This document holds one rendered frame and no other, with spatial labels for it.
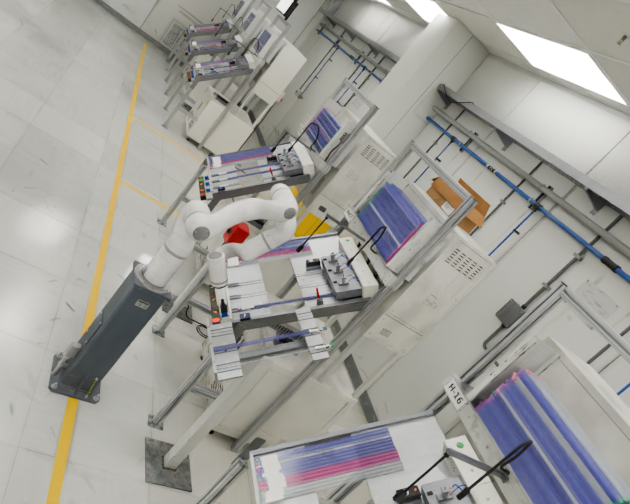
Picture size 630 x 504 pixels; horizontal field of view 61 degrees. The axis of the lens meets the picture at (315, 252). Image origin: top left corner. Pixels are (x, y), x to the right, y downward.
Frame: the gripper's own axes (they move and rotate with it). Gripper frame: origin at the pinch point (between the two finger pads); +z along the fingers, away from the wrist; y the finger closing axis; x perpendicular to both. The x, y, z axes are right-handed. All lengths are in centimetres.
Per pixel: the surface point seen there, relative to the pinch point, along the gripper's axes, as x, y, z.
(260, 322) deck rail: 16.5, 10.0, 4.4
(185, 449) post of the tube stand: -28, 39, 50
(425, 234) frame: 99, 11, -33
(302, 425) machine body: 34, 10, 85
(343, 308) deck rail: 59, 10, 4
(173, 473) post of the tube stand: -35, 40, 63
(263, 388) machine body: 14, 10, 50
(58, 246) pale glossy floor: -97, -102, 8
